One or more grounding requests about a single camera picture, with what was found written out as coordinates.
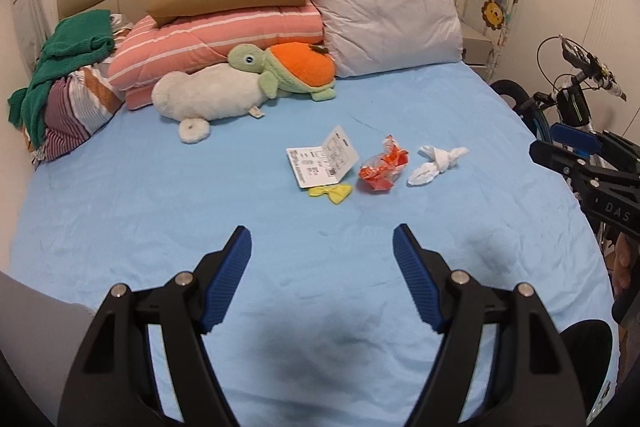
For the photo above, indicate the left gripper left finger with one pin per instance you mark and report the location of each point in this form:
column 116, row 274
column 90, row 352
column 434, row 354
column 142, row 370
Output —
column 112, row 380

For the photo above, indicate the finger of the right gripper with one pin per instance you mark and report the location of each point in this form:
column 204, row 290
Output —
column 584, row 144
column 556, row 159

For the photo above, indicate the person right hand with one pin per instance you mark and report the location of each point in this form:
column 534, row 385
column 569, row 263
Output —
column 626, row 253

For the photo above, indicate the white bicycle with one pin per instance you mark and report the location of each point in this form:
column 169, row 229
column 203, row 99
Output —
column 566, row 102

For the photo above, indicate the small white knotted tissue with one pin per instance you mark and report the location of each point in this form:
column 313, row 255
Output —
column 437, row 162

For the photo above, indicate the white bedside table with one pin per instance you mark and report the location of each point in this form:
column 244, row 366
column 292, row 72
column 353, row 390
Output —
column 477, row 51

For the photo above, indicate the lion picture board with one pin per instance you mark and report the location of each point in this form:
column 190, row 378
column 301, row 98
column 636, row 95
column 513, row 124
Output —
column 492, row 19

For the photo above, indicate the orange crumpled plastic wrapper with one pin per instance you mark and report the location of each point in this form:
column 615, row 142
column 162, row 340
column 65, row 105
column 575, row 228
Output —
column 379, row 173

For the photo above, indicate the light blue bed sheet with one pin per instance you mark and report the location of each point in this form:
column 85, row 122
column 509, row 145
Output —
column 322, row 330

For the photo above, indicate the yellow bow tie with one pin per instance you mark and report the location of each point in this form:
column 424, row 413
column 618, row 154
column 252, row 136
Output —
column 336, row 193

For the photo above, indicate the grey white pillow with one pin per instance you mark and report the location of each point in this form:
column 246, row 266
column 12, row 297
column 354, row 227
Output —
column 369, row 36

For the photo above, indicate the white instruction leaflet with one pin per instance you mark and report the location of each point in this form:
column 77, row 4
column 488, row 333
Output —
column 324, row 164

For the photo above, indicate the striped folded clothes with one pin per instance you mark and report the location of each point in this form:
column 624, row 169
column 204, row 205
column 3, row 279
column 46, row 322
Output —
column 80, row 104

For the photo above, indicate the green orange turtle plush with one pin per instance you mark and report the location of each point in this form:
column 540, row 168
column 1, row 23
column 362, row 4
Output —
column 288, row 68

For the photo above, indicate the white plush seal toy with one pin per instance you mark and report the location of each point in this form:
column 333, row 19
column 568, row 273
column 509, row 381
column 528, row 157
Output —
column 214, row 92

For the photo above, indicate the pink striped folded quilt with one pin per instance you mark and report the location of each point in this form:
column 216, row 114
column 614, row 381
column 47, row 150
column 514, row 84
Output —
column 189, row 44

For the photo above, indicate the green garment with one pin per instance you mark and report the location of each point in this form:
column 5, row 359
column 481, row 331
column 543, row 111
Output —
column 83, row 39

